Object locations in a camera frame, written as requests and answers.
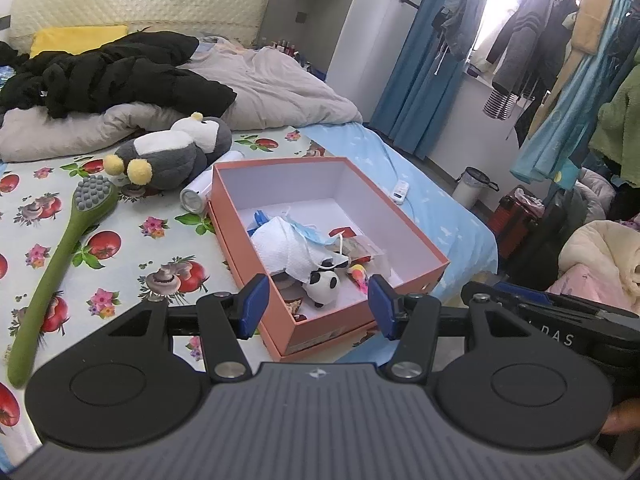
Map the salmon pink cardboard box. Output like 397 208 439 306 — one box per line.
207 156 451 361

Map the row of small bottles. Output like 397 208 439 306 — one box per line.
270 37 306 66

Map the yellow pillow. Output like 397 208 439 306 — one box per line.
30 25 130 58

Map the black puffer jacket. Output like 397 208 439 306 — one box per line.
0 31 238 120

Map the white pink bottle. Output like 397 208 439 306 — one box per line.
180 150 246 216

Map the blue curtain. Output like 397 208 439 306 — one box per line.
370 0 473 153

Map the small black garment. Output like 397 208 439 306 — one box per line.
0 41 28 68

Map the green fleece garment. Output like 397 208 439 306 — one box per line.
587 65 640 186

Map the panda plush toy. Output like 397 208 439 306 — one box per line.
301 257 348 307

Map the light blue bed sheet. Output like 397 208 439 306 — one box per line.
0 122 499 476

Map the clear plastic wrapper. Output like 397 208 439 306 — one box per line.
345 235 386 266

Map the blue face mask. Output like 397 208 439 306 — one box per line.
277 215 341 248

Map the person's right hand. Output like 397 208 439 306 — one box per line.
605 400 640 435

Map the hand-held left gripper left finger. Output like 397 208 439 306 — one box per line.
102 274 271 383

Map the grey duvet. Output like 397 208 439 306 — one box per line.
0 36 363 163

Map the cream fluffy blanket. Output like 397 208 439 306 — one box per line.
557 220 640 313

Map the floral printed bed mat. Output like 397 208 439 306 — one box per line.
0 127 331 461

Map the dark grey hanging coat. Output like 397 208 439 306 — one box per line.
487 0 566 98

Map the red suitcase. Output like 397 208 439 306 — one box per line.
487 186 546 233

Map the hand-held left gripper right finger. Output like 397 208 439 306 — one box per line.
367 274 531 381

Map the green long-handled brush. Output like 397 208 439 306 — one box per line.
7 175 120 388

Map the hanging denim jacket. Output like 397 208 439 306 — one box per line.
440 0 498 63

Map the black suitcase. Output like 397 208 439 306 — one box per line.
510 187 586 288

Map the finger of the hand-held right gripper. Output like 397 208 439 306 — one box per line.
460 281 553 311

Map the white paper towel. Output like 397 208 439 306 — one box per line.
250 217 351 283

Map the cream fleece hanging garment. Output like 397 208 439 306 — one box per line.
570 0 618 53

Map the pink blanket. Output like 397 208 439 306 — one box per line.
545 265 640 316

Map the cream quilted headboard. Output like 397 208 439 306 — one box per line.
10 0 271 53

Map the grey white penguin plush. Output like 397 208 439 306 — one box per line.
102 112 233 191

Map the striped hanging garment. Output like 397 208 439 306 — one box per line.
482 87 516 120

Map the teal hanging garment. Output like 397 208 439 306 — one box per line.
510 0 640 191

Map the white trash bin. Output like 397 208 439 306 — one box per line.
451 166 501 211

